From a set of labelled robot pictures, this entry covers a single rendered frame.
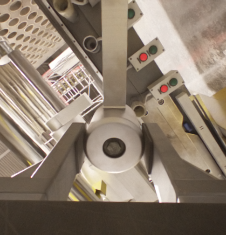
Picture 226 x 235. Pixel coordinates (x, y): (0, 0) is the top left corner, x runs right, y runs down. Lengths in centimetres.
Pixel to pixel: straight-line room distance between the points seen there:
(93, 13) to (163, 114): 62
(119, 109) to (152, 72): 76
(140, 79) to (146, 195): 71
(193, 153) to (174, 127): 21
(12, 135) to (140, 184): 76
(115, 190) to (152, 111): 61
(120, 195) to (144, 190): 21
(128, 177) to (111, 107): 96
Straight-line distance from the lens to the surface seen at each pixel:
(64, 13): 78
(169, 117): 101
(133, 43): 89
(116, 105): 15
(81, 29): 94
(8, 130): 92
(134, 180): 111
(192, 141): 111
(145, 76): 90
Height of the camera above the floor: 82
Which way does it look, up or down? 11 degrees up
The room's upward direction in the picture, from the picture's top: 125 degrees counter-clockwise
